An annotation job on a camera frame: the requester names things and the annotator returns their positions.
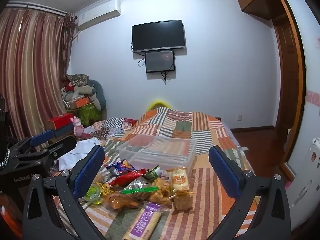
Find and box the clear snack packet green band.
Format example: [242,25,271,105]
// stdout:
[121,177,160,202]

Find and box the red box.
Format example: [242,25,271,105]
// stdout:
[48,113,75,130]

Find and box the small black wall monitor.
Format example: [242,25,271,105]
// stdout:
[145,50,175,73]

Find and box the yellow puff snack packet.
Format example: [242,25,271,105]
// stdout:
[150,177,175,208]

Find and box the orange clear snack packet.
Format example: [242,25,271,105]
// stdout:
[105,192,140,209]

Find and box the white air conditioner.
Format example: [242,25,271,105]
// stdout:
[75,0,121,30]

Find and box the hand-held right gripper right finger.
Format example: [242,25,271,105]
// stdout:
[208,145,292,240]

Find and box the white cloth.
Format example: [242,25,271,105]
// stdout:
[59,137,102,173]

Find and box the large black wall television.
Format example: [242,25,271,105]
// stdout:
[132,20,186,53]

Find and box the checkered patchwork quilt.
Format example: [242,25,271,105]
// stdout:
[85,117,137,140]

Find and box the white cracker packet purple label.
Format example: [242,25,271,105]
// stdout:
[122,201,163,240]

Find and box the clear packet of brown cake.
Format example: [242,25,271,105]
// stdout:
[172,190,195,212]

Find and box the yellow plastic object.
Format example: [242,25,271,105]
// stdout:
[146,99,173,112]

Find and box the grey plush toy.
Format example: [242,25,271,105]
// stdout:
[62,85,97,103]

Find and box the dark green snack packet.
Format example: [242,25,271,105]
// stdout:
[144,165,162,182]

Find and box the clear plastic storage container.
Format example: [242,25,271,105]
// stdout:
[116,134,198,173]

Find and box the dark flat box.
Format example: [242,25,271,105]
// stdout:
[54,124,74,138]

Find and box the floral cushion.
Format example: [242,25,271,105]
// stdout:
[66,74,90,87]

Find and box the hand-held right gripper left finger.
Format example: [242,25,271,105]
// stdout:
[22,145,106,240]

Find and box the yellow crisps packet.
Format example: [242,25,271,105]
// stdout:
[99,181,118,195]

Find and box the blue snack packet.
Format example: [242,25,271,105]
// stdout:
[105,159,130,172]

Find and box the striped red curtain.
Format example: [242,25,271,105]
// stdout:
[0,4,75,153]

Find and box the patchwork striped blanket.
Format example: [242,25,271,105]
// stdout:
[50,107,260,240]

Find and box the pink rabbit toy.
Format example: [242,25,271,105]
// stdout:
[72,116,84,138]

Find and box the grey round cushion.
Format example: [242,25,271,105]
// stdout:
[89,79,107,112]

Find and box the green jelly cup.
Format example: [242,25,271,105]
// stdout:
[84,184,104,204]

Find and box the orange cardboard box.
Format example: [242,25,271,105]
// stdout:
[69,97,94,109]

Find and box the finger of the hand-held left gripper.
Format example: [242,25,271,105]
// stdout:
[11,136,77,166]
[9,129,55,153]

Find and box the wooden door frame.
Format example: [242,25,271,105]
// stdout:
[271,0,307,180]

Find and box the red snack packet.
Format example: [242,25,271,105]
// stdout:
[109,169,147,187]

